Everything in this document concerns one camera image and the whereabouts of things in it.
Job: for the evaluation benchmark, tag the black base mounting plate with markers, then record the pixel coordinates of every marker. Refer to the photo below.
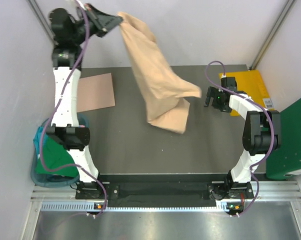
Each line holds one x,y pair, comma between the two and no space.
172,190

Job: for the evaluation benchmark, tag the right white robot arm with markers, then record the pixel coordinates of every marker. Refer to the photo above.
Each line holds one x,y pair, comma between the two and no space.
261,133

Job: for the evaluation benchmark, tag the corner aluminium post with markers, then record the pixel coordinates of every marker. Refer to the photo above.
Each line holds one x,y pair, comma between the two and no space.
40,22
279,21

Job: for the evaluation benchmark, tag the aluminium frame rail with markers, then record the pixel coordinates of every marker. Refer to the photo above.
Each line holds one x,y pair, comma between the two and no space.
274,213

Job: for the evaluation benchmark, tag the teal plastic basket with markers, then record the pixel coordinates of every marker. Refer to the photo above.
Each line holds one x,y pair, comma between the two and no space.
50,181

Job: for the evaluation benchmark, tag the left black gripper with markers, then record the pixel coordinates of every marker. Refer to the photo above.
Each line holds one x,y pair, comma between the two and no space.
102,22

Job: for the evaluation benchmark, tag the left corner aluminium post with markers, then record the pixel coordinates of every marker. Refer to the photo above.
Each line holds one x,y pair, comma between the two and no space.
40,22

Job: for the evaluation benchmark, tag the beige t-shirt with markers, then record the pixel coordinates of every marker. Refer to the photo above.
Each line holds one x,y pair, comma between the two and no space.
163,91

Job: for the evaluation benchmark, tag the green t-shirt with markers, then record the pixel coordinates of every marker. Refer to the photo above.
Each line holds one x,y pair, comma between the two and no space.
54,157

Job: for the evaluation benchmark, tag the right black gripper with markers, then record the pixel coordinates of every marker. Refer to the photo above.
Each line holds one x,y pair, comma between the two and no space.
212,93

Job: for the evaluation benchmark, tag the right corner aluminium post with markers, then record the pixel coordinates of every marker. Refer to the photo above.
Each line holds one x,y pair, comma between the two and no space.
279,21

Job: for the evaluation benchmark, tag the green panel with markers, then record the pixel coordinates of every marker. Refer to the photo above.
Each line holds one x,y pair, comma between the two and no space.
285,162

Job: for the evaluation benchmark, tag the yellow board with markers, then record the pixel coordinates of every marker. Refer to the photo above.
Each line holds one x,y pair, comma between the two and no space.
251,86

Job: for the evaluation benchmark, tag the pink cardboard board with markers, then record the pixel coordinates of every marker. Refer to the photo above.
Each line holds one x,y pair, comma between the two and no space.
95,92

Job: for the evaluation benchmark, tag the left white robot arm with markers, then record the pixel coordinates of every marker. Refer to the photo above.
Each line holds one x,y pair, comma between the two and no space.
70,43

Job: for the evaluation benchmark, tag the blue t-shirt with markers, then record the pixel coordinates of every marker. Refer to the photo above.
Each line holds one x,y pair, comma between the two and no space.
37,139

